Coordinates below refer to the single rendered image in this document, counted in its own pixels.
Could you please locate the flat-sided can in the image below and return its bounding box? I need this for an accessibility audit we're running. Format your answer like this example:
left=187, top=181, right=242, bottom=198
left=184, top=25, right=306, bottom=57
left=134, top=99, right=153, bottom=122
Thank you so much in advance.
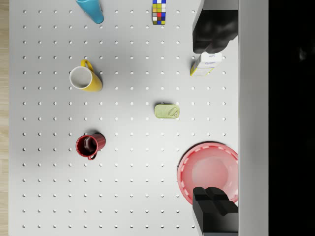
left=154, top=103, right=181, bottom=120

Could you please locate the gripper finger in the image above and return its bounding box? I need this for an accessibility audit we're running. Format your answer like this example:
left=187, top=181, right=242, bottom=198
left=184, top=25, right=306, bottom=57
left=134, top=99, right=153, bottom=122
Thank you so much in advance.
left=192, top=186, right=239, bottom=233
left=192, top=9, right=239, bottom=54

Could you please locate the blue mug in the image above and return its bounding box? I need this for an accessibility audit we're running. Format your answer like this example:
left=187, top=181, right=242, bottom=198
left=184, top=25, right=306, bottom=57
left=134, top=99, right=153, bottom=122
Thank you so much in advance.
left=75, top=0, right=104, bottom=25

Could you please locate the red mug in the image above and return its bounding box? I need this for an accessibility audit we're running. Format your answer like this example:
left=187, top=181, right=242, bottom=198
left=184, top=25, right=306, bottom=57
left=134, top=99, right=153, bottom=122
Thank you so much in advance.
left=75, top=133, right=107, bottom=161

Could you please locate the yellow and white box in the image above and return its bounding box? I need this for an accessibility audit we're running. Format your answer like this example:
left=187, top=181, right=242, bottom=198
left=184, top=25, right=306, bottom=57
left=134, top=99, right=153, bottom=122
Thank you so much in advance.
left=189, top=51, right=223, bottom=77

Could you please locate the red plate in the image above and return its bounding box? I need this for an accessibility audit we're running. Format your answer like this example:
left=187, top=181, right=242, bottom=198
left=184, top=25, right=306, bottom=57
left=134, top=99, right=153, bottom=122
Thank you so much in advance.
left=176, top=141, right=239, bottom=206

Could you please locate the yellow mug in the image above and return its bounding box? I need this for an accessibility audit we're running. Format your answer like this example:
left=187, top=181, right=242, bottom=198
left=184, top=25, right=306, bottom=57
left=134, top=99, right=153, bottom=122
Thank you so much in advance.
left=69, top=59, right=103, bottom=93

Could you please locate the puzzle cube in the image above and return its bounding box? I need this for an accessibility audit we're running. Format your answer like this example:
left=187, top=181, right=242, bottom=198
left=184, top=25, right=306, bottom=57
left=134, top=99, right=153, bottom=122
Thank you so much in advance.
left=152, top=0, right=167, bottom=26

